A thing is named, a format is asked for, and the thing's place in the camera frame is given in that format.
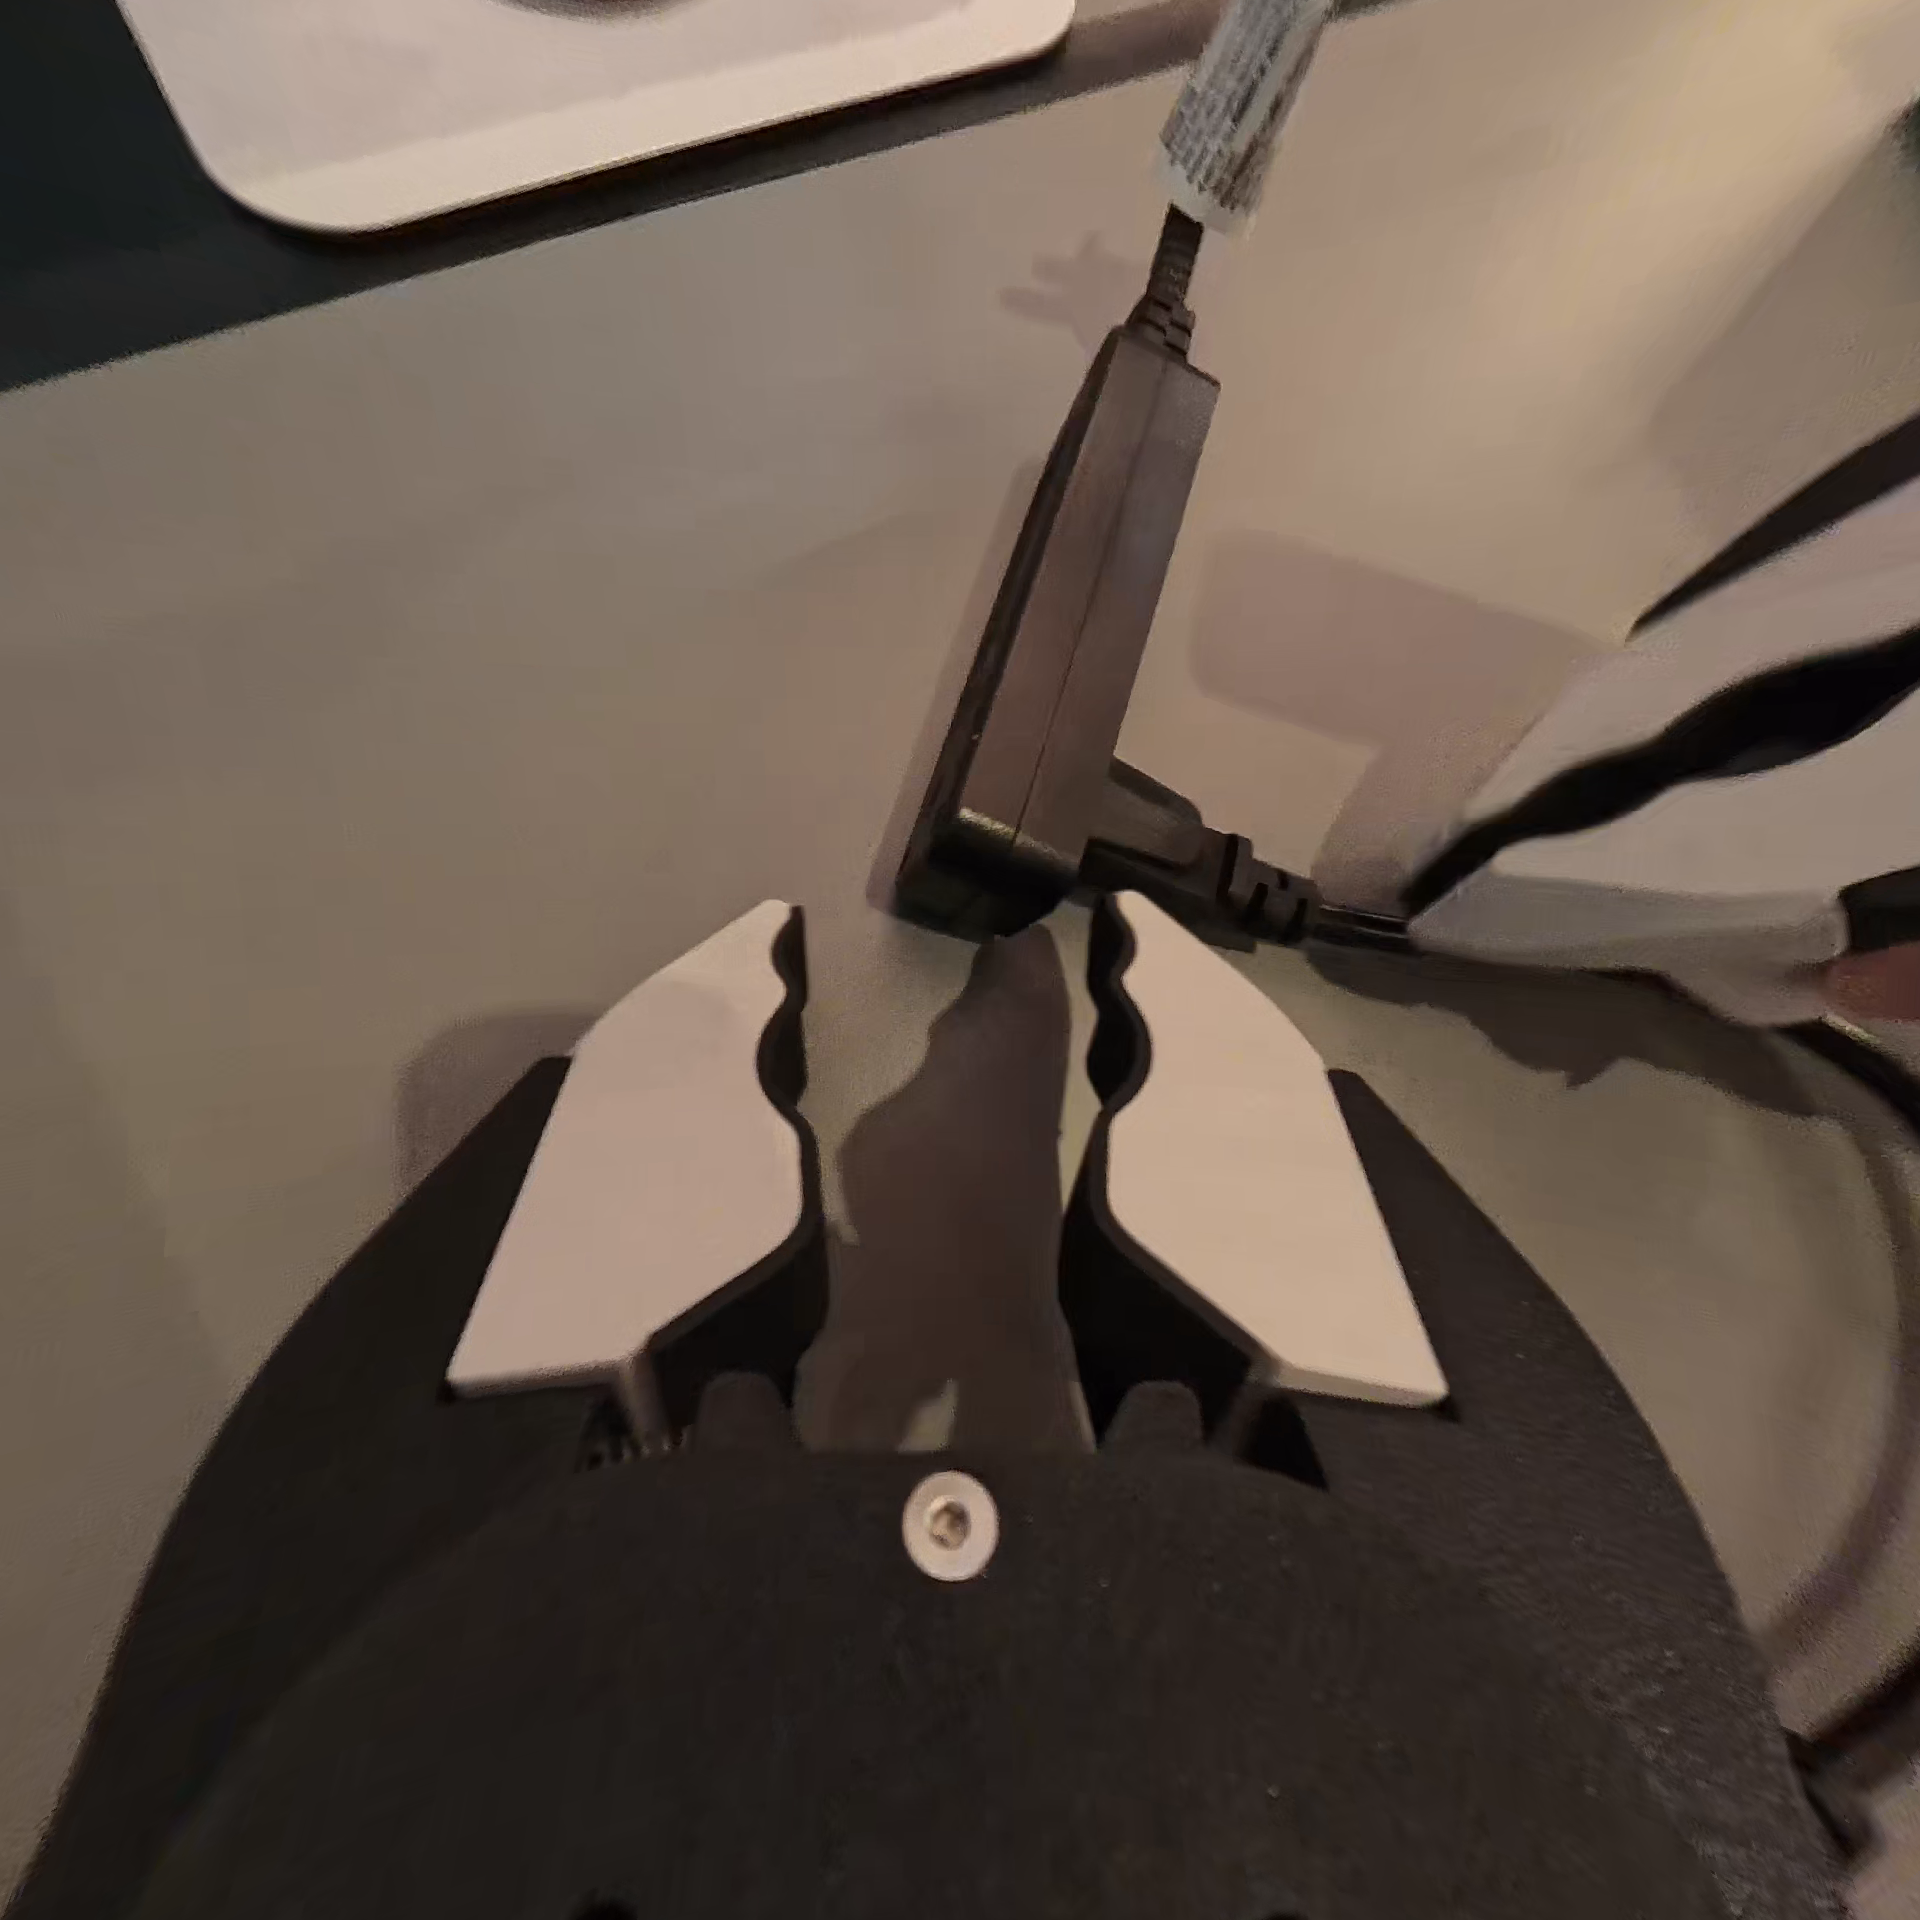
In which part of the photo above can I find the document holder with white base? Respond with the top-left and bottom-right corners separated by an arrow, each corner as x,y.
116,0 -> 1078,240

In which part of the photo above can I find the black power strip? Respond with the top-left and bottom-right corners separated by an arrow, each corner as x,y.
878,0 -> 1328,943

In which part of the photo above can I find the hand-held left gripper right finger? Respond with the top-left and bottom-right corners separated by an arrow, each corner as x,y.
1064,888 -> 1451,1413

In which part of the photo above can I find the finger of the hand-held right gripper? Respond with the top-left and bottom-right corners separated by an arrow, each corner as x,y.
1409,661 -> 1920,1023
1458,481 -> 1920,825

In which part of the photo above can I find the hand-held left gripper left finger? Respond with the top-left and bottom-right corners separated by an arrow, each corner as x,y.
442,895 -> 834,1408

